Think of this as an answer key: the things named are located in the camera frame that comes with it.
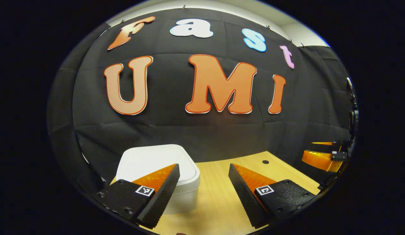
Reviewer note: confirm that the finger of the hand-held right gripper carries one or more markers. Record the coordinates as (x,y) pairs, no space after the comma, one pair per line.
(319,160)
(326,143)

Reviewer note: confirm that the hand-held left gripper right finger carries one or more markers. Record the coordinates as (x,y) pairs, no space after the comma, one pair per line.
(244,197)

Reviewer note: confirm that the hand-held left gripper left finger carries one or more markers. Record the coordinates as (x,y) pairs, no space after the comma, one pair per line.
(161,197)

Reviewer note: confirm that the white desktop garbage bin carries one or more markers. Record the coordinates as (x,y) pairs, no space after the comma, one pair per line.
(150,160)

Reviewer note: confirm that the wooden desktop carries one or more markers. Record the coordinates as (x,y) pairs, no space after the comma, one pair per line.
(215,195)

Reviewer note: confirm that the black backdrop cloth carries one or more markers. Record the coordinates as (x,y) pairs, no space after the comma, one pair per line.
(195,130)

